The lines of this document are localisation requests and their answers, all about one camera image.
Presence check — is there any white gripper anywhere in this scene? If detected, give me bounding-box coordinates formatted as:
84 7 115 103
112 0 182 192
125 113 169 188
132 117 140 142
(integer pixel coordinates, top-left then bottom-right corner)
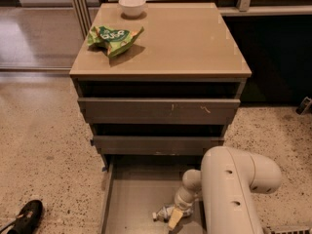
168 187 196 231

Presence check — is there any clear plastic water bottle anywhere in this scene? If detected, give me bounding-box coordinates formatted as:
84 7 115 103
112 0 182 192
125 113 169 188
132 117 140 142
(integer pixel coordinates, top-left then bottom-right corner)
152 205 193 222

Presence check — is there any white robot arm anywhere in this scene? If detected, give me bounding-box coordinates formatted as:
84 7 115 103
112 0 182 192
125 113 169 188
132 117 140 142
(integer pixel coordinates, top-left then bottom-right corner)
168 146 282 234

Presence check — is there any bottom grey open drawer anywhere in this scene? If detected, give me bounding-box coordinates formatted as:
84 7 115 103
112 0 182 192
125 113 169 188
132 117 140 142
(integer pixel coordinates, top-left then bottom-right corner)
99 155 207 234

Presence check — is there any middle grey drawer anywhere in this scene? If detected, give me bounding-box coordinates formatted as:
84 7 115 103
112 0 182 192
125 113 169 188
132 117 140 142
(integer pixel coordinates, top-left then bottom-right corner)
92 136 224 155

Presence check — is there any grey drawer cabinet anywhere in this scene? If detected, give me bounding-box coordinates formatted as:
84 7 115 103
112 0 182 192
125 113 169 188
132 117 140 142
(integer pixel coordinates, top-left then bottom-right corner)
68 2 253 173

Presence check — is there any top grey drawer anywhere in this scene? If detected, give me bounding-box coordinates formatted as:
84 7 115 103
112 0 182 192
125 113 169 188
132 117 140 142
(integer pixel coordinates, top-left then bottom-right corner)
78 97 240 125

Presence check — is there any floor vent grille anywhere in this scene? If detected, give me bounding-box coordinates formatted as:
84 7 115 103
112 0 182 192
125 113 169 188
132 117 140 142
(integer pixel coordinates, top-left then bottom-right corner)
263 226 312 234

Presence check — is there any black shoe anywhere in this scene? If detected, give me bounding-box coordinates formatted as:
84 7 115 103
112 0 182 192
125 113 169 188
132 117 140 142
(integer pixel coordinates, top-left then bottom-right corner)
0 200 43 234

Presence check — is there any small dark floor object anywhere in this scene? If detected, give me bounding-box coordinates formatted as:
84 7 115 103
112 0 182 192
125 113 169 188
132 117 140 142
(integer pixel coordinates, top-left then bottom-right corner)
295 97 312 115

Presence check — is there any green crumpled snack bag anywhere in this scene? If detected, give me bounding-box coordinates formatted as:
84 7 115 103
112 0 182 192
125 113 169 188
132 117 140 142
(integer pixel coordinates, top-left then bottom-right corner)
87 25 144 58

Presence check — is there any white ceramic bowl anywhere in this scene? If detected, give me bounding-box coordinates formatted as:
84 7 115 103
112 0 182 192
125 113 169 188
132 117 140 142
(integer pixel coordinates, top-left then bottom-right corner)
118 0 146 18

